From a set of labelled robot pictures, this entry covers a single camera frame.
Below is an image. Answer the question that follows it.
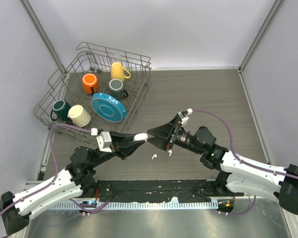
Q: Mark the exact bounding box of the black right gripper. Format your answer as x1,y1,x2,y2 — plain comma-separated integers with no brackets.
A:
148,116,204,155

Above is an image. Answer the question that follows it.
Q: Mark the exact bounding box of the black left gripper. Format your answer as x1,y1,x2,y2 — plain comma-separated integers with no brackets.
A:
90,130,145,168

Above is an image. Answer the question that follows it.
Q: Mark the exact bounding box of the white earbud charging case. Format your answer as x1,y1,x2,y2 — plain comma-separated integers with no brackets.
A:
133,133,148,142

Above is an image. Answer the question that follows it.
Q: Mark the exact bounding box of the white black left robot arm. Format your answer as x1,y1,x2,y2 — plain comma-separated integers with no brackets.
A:
0,128,148,236

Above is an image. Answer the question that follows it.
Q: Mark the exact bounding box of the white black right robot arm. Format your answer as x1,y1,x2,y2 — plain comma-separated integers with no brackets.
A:
147,111,298,215

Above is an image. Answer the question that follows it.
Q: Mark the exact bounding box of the blue plate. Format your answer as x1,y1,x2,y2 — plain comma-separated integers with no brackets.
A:
91,93,127,123

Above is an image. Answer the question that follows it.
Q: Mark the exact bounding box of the cream ribbed mug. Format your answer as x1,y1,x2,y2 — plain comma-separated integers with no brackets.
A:
66,105,91,128

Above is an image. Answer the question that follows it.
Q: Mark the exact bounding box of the grey mug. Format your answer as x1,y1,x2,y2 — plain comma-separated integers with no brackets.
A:
109,79,129,100

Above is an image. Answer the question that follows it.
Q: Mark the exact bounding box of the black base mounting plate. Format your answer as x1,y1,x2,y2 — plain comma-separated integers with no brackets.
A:
95,179,244,203

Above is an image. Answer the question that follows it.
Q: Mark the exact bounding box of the orange mug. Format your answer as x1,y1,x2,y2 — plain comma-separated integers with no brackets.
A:
82,73,99,94

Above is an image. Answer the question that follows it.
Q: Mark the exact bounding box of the yellow mug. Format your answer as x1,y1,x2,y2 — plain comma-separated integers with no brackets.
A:
110,62,131,82

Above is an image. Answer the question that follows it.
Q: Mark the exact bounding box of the dark green mug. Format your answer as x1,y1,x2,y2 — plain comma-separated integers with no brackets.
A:
50,100,71,121

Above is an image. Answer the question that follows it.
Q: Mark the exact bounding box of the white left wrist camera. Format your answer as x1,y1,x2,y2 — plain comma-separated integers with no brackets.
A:
96,131,112,153

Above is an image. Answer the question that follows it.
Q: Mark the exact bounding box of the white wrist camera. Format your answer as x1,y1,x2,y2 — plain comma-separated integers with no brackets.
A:
96,131,112,153
177,108,193,127

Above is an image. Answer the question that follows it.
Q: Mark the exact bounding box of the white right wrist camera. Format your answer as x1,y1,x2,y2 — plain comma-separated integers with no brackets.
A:
177,108,193,127

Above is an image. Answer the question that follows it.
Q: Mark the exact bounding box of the grey wire dish rack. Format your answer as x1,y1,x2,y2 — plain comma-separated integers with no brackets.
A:
33,42,151,133

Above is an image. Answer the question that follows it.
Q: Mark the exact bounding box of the white slotted cable duct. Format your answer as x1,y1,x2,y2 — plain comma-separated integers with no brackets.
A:
49,200,219,210

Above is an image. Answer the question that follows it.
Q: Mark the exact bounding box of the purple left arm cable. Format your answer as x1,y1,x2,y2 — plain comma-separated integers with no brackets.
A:
0,123,98,235

